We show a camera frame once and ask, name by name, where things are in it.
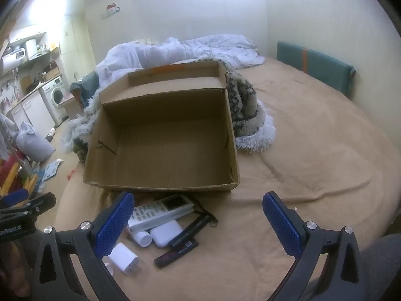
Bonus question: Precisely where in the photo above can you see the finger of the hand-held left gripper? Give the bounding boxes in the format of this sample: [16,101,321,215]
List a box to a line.
[0,190,29,209]
[0,193,57,223]

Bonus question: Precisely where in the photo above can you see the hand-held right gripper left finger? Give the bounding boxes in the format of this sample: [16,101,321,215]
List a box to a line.
[30,191,135,301]

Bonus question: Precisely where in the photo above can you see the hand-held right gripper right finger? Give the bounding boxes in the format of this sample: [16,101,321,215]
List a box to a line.
[262,191,372,301]

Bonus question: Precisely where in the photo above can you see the white charger plug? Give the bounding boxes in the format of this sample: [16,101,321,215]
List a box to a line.
[108,242,140,275]

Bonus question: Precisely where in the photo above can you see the white remote control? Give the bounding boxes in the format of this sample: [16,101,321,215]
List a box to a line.
[127,194,195,231]

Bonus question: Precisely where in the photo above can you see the white earbuds case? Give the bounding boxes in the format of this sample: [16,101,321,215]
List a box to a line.
[150,220,184,247]

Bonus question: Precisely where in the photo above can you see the black tube with red label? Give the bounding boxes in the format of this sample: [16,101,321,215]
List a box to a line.
[153,238,199,269]

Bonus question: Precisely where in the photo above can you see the black flashlight with strap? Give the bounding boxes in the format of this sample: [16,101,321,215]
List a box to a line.
[169,205,219,248]

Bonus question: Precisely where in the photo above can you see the cardboard box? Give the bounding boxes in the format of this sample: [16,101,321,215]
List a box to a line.
[82,60,241,193]

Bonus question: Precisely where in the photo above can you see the person's left hand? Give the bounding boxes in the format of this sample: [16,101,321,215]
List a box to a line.
[0,241,32,300]

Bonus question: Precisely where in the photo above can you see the colourful wooden chair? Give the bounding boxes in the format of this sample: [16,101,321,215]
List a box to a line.
[0,154,40,196]

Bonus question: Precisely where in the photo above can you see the papers on floor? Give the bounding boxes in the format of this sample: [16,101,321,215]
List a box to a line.
[41,159,64,182]

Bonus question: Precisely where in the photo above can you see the white stuffed bag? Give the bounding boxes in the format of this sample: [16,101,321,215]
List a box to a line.
[16,122,54,163]

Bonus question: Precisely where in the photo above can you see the white kitchen cabinet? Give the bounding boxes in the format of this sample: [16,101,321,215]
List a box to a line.
[9,92,57,132]

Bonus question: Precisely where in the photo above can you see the beige side table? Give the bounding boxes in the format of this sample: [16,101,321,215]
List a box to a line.
[58,96,83,120]

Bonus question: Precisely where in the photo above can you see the white washing machine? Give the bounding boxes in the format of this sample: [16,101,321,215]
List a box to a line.
[41,74,71,125]

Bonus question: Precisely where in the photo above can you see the teal upholstered chair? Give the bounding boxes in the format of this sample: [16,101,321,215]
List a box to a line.
[69,70,101,107]

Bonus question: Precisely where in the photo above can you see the fuzzy patterned blanket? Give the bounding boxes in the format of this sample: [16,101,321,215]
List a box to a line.
[61,58,276,167]

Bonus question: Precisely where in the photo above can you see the white water heater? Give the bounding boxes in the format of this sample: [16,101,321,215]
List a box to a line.
[0,48,29,76]

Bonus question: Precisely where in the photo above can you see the teal cushion with orange stripe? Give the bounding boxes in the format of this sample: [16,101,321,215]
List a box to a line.
[276,41,357,101]

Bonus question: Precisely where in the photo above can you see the white duvet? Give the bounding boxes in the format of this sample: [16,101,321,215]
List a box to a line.
[95,34,266,87]

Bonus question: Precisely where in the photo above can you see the red and white wall hanger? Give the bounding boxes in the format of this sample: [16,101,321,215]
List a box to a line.
[102,3,121,19]

